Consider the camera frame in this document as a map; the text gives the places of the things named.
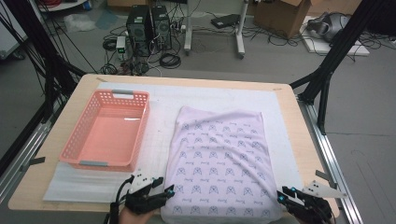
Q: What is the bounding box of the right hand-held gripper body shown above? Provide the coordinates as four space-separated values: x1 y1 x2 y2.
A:
284 179 348 224

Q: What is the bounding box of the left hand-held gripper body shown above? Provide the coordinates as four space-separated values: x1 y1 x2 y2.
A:
124 168 167 216

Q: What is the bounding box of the lilac printed towel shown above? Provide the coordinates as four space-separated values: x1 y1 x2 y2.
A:
160 105 285 224

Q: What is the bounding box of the pink plastic basket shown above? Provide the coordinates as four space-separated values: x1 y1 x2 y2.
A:
59 89 151 173

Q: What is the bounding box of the person's left hand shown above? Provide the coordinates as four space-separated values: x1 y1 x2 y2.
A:
119 206 162 224

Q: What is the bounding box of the white grid mat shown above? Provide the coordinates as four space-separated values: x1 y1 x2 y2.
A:
42 81 304 210

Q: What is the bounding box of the white power adapter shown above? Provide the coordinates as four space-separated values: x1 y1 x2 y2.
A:
115 35 127 61

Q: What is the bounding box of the white foam board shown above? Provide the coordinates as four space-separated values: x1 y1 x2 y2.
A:
299 15 371 57

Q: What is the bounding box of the black computer tower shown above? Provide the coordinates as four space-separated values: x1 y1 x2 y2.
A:
125 5 153 58
150 5 173 50

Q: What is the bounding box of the grey plastic device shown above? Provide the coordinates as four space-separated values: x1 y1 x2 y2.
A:
306 11 351 43

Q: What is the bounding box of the blue-green sheet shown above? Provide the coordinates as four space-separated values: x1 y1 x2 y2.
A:
94 10 120 31

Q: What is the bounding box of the brown cardboard box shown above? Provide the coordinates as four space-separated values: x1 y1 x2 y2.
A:
106 0 148 8
252 0 312 39

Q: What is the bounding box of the black flat box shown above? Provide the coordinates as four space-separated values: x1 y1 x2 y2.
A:
210 13 242 30

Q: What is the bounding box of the clear plastic bag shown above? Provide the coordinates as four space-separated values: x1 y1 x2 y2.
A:
64 12 96 33

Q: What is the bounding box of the white round table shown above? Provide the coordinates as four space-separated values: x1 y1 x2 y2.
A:
36 0 90 13

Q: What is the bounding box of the white cabinet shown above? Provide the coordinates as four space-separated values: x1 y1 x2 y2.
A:
0 6 29 60

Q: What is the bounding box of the aluminium rail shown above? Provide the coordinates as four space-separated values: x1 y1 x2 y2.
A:
0 119 52 203
297 96 363 224

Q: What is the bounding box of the coiled black cable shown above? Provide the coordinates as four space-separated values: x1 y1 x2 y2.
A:
159 52 182 70
101 63 119 76
102 37 118 52

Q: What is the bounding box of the black metal frame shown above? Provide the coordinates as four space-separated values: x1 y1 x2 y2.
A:
0 0 88 176
289 0 396 136

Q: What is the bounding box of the tangled black floor cable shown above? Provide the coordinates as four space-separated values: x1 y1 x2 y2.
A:
242 24 312 48

